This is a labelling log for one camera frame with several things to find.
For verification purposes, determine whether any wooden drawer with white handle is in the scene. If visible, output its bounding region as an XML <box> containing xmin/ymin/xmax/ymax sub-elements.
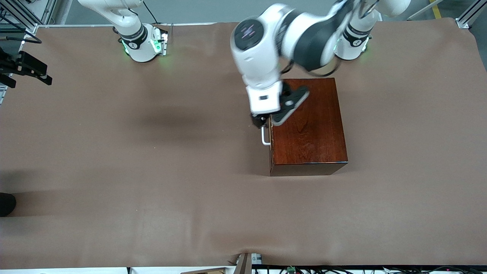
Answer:
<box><xmin>261</xmin><ymin>122</ymin><xmax>274</xmax><ymax>172</ymax></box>

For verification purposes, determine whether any dark wooden drawer cabinet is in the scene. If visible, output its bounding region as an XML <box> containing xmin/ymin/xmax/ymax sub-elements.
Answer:
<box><xmin>268</xmin><ymin>78</ymin><xmax>349</xmax><ymax>177</ymax></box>

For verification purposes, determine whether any brown table cover sheet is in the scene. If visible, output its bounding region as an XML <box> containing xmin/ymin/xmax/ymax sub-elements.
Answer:
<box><xmin>0</xmin><ymin>17</ymin><xmax>487</xmax><ymax>269</ymax></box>

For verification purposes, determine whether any black round object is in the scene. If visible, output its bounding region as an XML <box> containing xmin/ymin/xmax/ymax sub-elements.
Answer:
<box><xmin>0</xmin><ymin>192</ymin><xmax>17</xmax><ymax>217</ymax></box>

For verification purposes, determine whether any brown cardboard piece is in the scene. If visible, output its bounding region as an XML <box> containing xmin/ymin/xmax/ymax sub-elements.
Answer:
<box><xmin>180</xmin><ymin>268</ymin><xmax>226</xmax><ymax>274</ymax></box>

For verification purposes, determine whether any aluminium profile bar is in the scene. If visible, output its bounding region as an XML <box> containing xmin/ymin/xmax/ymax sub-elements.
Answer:
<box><xmin>456</xmin><ymin>0</ymin><xmax>487</xmax><ymax>29</ymax></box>

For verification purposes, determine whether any aluminium frame with struts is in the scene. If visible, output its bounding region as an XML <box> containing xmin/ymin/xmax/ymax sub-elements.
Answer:
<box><xmin>0</xmin><ymin>0</ymin><xmax>73</xmax><ymax>35</ymax></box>

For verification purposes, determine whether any thin black cable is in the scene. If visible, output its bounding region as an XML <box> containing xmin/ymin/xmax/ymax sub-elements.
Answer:
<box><xmin>143</xmin><ymin>0</ymin><xmax>162</xmax><ymax>25</ymax></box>

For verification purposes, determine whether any metal bracket at table edge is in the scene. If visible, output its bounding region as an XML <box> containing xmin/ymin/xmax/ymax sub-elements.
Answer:
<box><xmin>233</xmin><ymin>252</ymin><xmax>263</xmax><ymax>274</ymax></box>

